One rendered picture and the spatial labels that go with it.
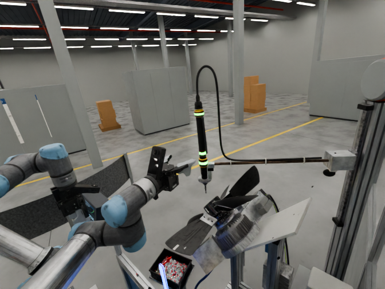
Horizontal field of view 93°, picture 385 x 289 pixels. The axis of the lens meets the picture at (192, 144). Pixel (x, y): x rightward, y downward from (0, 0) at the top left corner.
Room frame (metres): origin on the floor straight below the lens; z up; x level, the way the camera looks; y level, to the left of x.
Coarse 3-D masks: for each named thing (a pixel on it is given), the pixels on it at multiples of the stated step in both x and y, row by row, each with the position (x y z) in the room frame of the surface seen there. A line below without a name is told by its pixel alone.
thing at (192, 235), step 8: (192, 224) 0.81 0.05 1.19; (200, 224) 0.79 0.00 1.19; (208, 224) 0.79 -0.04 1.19; (176, 232) 0.79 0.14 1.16; (184, 232) 0.76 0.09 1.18; (192, 232) 0.74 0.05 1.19; (200, 232) 0.74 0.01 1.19; (208, 232) 0.74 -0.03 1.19; (168, 240) 0.74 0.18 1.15; (176, 240) 0.72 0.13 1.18; (184, 240) 0.70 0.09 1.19; (192, 240) 0.69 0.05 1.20; (200, 240) 0.68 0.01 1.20; (176, 248) 0.66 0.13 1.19; (192, 248) 0.63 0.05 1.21
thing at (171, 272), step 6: (168, 264) 0.84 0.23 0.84; (174, 264) 0.84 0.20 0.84; (180, 264) 0.83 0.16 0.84; (156, 270) 0.81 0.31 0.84; (168, 270) 0.80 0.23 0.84; (174, 270) 0.80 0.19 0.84; (180, 270) 0.79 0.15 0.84; (168, 276) 0.76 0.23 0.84; (174, 276) 0.76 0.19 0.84; (180, 276) 0.76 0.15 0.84
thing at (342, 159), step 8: (328, 152) 0.75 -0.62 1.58; (336, 152) 0.74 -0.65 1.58; (344, 152) 0.74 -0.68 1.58; (352, 152) 0.72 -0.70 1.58; (336, 160) 0.70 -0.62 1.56; (344, 160) 0.70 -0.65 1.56; (352, 160) 0.69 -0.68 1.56; (328, 168) 0.73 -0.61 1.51; (336, 168) 0.70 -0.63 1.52; (344, 168) 0.70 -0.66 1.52; (352, 168) 0.69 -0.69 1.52
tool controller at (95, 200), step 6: (84, 198) 1.08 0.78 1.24; (90, 198) 1.06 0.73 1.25; (96, 198) 1.07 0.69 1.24; (102, 198) 1.07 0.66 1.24; (90, 204) 1.01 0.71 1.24; (96, 204) 0.99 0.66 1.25; (102, 204) 1.00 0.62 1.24; (90, 210) 1.00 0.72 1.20; (96, 210) 0.95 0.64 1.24; (90, 216) 0.99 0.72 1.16; (96, 216) 0.94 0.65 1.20; (102, 216) 0.96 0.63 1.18
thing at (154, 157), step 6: (156, 150) 0.58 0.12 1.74; (162, 150) 0.57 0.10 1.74; (156, 156) 0.57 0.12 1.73; (162, 156) 0.57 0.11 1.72; (150, 162) 0.57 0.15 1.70; (156, 162) 0.56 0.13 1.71; (162, 162) 0.56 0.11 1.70; (150, 168) 0.56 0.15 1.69; (156, 168) 0.55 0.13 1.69; (162, 168) 0.56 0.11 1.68; (150, 174) 0.55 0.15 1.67; (156, 174) 0.54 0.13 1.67
